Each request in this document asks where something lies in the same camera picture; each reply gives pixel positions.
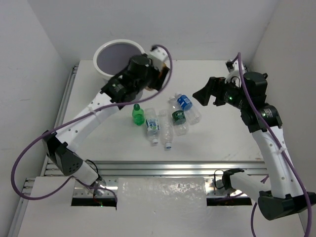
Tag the clear bottle dark green label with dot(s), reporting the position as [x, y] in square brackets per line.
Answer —
[178, 118]

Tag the grey bin with white rim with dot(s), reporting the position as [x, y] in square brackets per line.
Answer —
[119, 56]

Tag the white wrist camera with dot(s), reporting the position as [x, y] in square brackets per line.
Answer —
[158, 57]
[233, 69]

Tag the aluminium front rail frame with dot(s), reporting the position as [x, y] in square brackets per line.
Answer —
[106, 192]

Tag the clear bottle green white label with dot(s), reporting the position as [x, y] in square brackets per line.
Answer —
[152, 125]

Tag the white front cover panel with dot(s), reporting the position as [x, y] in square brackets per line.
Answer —
[161, 193]

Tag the clear unlabelled bottle blue cap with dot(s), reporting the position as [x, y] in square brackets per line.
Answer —
[166, 129]

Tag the clear bottle dark blue label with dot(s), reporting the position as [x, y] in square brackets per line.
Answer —
[192, 114]

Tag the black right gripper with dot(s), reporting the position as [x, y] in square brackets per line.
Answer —
[203, 95]

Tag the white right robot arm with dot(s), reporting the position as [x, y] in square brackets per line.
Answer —
[266, 153]

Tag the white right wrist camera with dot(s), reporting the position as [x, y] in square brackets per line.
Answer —
[233, 69]

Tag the aluminium left side rail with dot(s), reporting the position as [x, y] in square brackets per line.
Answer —
[66, 96]

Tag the green plastic bottle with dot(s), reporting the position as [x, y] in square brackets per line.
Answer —
[138, 115]

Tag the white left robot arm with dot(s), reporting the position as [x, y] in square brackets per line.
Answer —
[121, 90]

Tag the orange juice bottle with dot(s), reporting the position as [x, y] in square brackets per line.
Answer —
[161, 71]

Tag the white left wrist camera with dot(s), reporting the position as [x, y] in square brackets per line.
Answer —
[158, 57]

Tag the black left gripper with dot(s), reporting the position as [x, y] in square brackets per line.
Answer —
[158, 74]

